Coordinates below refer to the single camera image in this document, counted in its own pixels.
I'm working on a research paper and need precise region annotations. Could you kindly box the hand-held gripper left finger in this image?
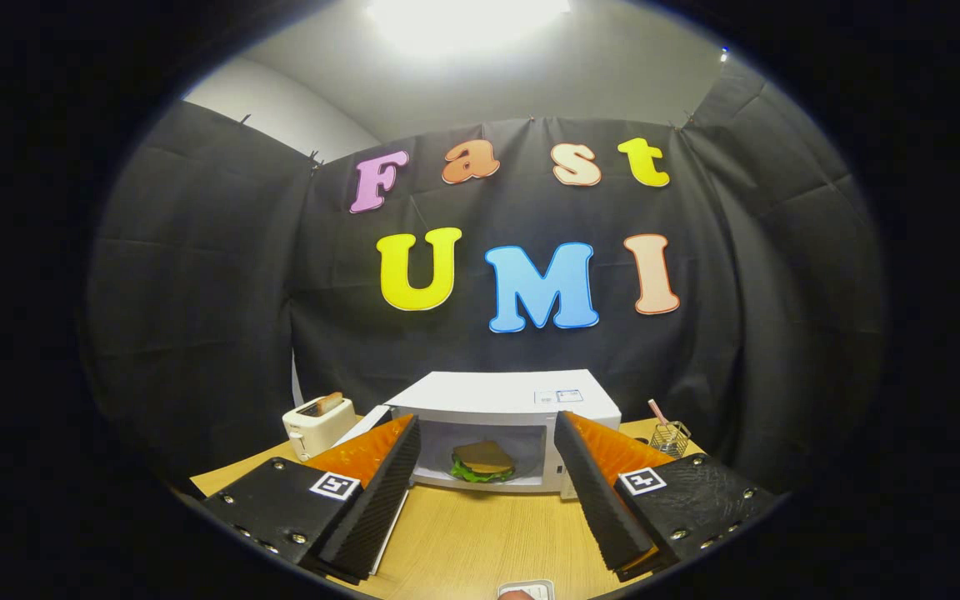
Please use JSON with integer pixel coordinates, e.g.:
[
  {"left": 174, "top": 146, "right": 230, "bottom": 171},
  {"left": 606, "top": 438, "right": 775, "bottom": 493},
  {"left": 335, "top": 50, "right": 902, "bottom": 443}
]
[{"left": 197, "top": 414, "right": 423, "bottom": 584}]

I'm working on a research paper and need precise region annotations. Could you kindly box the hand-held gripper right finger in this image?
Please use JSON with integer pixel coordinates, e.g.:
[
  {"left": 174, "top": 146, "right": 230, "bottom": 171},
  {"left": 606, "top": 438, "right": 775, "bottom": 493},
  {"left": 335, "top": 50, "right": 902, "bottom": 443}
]
[{"left": 553, "top": 410, "right": 781, "bottom": 583}]

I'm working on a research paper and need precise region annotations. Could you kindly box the sandwich with green lettuce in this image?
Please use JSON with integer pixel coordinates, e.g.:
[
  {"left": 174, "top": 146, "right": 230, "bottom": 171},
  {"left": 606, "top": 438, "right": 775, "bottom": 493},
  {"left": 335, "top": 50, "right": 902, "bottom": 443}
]
[{"left": 449, "top": 440, "right": 518, "bottom": 484}]

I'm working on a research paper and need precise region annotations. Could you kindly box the white microwave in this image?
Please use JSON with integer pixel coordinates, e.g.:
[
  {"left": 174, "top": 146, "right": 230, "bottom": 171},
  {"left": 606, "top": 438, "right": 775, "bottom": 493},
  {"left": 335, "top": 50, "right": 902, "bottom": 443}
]
[{"left": 332, "top": 369, "right": 623, "bottom": 576}]

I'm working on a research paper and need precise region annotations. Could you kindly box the cream toaster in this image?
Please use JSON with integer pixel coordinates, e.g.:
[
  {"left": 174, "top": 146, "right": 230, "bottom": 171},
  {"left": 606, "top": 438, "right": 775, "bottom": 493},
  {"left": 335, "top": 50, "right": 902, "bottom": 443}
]
[{"left": 282, "top": 397, "right": 358, "bottom": 462}]

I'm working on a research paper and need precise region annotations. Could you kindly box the wire mesh holder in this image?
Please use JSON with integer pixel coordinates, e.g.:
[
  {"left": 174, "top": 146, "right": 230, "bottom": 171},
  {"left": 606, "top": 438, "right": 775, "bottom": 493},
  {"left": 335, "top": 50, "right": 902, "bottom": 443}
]
[{"left": 651, "top": 421, "right": 692, "bottom": 459}]

